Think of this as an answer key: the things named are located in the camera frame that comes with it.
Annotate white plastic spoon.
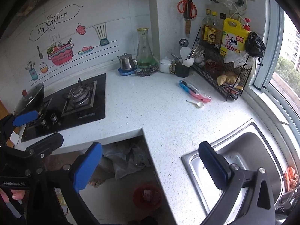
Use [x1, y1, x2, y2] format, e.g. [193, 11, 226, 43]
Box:
[186, 100, 204, 109]

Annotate pink blue plastic package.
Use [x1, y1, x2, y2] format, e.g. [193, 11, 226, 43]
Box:
[179, 80, 212, 103]

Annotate red trash bin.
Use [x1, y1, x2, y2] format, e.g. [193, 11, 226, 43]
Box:
[132, 184, 163, 211]

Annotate person's left hand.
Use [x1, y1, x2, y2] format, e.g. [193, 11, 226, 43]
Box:
[1, 189, 26, 203]

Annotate black frying pan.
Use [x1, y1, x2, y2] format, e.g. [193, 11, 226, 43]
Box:
[13, 83, 44, 116]

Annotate stainless steel sink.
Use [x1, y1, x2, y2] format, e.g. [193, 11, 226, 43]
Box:
[181, 120, 284, 224]

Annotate grey plastic bag under counter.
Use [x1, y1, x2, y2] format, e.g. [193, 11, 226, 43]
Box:
[103, 139, 151, 180]

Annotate black gas stove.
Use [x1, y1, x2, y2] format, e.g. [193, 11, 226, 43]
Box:
[21, 74, 106, 143]

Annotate ginger root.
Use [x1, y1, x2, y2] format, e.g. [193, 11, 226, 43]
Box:
[217, 71, 241, 86]

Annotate blue teapot tray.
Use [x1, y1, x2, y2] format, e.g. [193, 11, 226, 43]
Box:
[118, 68, 137, 76]

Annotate dark green utensil mug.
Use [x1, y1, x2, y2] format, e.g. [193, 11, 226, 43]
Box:
[169, 63, 190, 78]

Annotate dark steel wool scrubber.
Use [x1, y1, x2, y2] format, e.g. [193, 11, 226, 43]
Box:
[134, 65, 159, 77]

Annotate steel teapot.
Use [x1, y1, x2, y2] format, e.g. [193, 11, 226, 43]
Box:
[117, 53, 138, 72]

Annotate white lidded sugar pot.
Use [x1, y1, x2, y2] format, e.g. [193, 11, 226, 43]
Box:
[159, 57, 172, 73]

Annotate glass carafe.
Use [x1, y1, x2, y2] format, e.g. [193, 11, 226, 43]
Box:
[136, 27, 157, 69]

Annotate white rice paddle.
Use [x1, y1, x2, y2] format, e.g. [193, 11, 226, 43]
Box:
[180, 47, 191, 61]

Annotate black plastic bag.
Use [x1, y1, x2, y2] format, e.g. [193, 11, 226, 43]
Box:
[244, 31, 266, 58]

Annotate yellow OMO detergent jug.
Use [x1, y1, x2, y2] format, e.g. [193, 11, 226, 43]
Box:
[220, 18, 250, 56]

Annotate dark oil bottle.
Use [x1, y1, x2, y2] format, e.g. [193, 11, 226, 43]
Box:
[207, 11, 217, 47]

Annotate black wire rack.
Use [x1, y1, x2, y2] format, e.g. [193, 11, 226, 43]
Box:
[192, 28, 253, 100]

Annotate orange handled scissors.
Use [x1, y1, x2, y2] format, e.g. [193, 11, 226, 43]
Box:
[177, 0, 197, 35]

